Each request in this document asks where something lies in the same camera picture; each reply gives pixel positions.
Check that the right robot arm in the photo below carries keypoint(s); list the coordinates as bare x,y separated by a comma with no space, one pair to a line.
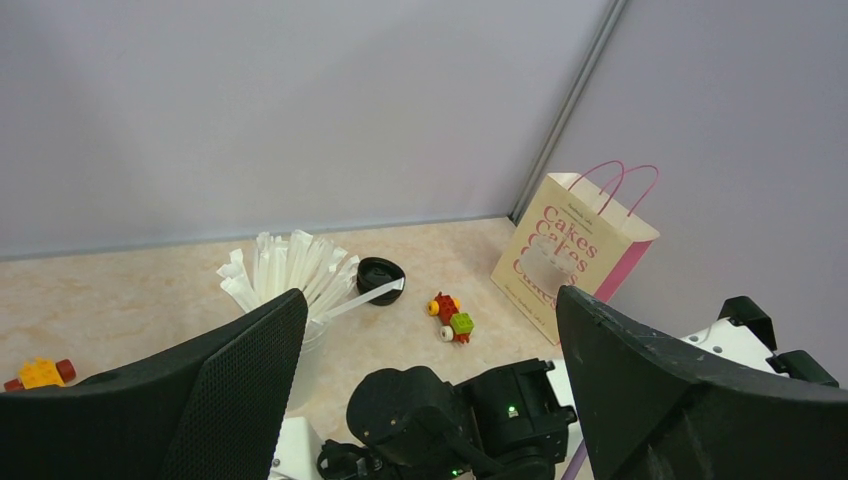
516,421

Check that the white straw holder cup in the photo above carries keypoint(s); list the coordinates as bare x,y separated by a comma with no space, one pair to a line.
308,367

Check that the beige pink cake bag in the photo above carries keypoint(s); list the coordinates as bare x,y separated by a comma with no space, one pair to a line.
573,233

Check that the white wrapped straws bundle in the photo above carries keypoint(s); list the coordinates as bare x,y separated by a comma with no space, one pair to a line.
324,272

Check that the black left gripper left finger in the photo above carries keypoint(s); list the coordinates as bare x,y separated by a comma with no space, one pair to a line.
208,408

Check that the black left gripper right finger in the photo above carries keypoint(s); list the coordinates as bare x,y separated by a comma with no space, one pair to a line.
722,403

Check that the orange red toy car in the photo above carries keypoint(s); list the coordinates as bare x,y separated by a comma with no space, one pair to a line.
42,372

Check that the red green toy car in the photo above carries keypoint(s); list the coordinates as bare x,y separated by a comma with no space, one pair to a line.
456,325

